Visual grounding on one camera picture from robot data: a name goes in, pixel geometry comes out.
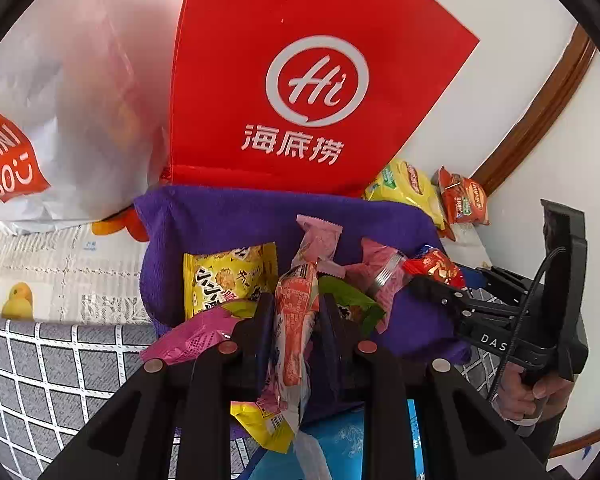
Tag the green snack packet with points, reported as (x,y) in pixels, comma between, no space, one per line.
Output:
(352,302)

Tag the plain yellow snack packet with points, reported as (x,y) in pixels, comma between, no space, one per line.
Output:
(260,425)

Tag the yellow chip bag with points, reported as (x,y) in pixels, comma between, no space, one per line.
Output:
(405,185)

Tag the orange long snack packet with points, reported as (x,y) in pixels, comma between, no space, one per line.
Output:
(292,320)

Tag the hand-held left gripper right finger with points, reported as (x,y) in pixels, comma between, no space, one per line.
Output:
(330,340)

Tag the person's right hand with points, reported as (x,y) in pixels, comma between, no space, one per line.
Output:
(520,395)

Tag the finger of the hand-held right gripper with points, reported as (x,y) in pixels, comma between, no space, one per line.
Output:
(440,292)
(505,285)

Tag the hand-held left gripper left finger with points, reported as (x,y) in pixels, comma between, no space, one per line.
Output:
(257,340)

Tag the orange chip bag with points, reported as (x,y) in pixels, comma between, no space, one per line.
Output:
(467,200)

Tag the white printed cloth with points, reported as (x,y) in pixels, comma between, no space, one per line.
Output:
(55,270)

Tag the red paper bag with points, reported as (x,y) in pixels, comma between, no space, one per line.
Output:
(230,85)

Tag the blue tissue pack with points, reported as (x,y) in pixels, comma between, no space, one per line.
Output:
(345,440)

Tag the magenta snack packet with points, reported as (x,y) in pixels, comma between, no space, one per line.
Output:
(195,340)

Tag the pink silver-band snack packet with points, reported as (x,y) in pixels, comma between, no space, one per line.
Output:
(375,270)

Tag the purple towel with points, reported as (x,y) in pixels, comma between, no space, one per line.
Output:
(230,215)

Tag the brown wooden frame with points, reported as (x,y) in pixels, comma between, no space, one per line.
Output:
(530,130)

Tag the red snack packet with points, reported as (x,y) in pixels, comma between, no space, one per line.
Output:
(437,267)

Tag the white plastic bag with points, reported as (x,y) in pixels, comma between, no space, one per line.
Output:
(80,110)

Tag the pale pink snack packet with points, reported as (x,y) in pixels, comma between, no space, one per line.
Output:
(317,240)

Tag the yellow black-print snack packet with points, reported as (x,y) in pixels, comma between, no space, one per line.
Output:
(220,280)

